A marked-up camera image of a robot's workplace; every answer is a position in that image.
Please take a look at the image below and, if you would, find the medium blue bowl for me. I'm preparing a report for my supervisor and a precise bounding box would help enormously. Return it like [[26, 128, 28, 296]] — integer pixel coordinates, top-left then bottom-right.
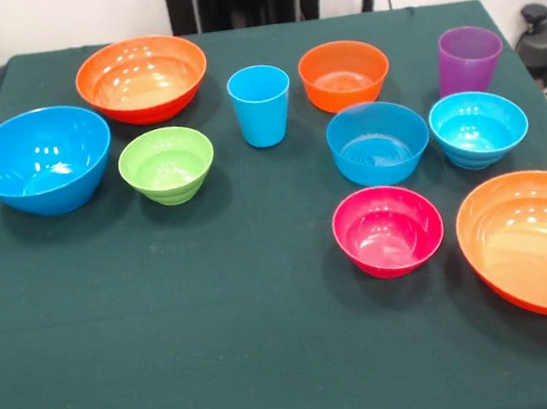
[[322, 94, 437, 193]]

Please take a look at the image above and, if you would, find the pink bowl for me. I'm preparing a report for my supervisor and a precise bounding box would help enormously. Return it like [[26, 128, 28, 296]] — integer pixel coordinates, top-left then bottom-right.
[[328, 178, 451, 286]]

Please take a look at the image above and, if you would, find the blue cup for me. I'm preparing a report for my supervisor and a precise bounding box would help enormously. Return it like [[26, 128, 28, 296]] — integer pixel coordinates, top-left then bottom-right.
[[223, 61, 299, 152]]

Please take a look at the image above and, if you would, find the green ribbed bowl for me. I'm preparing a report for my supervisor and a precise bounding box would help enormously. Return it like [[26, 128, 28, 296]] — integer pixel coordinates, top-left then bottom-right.
[[113, 121, 221, 213]]

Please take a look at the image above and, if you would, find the small orange bowl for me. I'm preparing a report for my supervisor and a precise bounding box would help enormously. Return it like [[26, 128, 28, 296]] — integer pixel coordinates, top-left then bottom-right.
[[294, 34, 396, 119]]

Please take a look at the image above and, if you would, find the dark green tablecloth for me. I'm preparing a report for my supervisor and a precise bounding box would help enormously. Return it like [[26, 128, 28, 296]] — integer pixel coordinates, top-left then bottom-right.
[[0, 0, 547, 409]]

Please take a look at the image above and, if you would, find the large orange bowl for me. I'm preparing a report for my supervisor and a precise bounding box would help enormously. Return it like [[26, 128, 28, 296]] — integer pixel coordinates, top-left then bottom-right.
[[70, 27, 216, 135], [449, 168, 547, 330]]

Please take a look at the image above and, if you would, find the light blue ribbed bowl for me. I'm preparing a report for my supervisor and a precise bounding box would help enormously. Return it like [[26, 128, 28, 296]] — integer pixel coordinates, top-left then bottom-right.
[[425, 84, 534, 176]]

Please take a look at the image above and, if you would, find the purple cup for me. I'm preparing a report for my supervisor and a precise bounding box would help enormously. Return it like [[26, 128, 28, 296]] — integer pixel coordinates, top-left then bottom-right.
[[430, 21, 511, 101]]

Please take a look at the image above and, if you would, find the large blue bowl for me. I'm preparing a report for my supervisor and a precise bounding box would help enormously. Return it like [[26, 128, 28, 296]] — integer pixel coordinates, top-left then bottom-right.
[[0, 98, 122, 224]]

